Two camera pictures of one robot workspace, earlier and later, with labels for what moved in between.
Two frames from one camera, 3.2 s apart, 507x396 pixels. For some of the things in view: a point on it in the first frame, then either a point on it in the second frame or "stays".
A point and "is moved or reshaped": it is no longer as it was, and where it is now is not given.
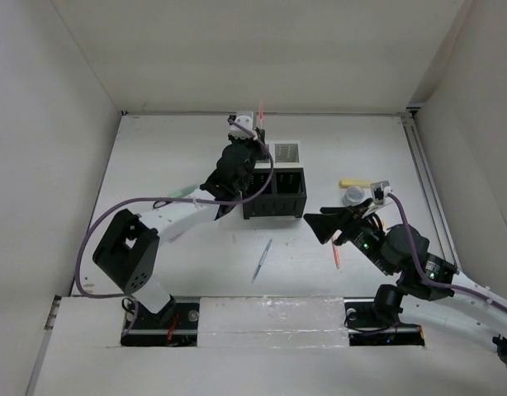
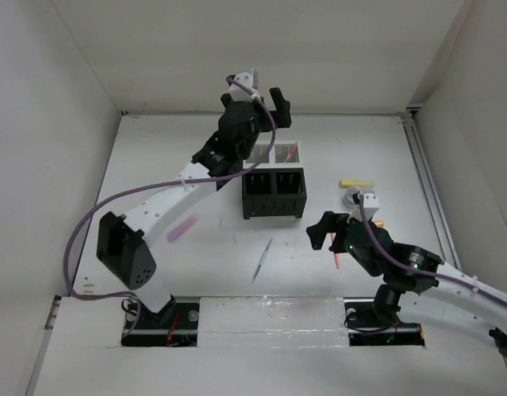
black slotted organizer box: (286, 195) stays
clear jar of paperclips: (353, 195) stays
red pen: (261, 115) is moved or reshaped
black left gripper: (261, 156) to (281, 106)
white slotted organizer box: (285, 154) stays
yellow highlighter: (346, 183) stays
